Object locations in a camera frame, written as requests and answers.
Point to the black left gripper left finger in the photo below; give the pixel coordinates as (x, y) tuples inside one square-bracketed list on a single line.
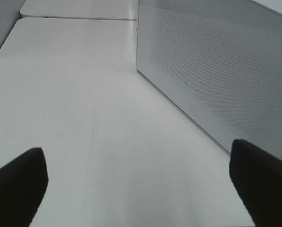
[(23, 183)]

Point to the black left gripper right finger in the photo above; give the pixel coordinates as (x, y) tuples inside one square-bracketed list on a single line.
[(257, 178)]

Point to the white microwave door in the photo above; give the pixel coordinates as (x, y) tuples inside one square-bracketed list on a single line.
[(220, 61)]

